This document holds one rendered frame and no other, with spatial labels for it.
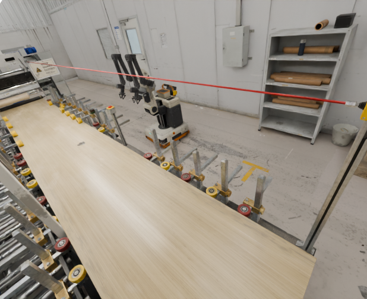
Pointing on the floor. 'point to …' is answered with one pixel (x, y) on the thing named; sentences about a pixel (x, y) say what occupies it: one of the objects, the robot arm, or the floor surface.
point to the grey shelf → (318, 120)
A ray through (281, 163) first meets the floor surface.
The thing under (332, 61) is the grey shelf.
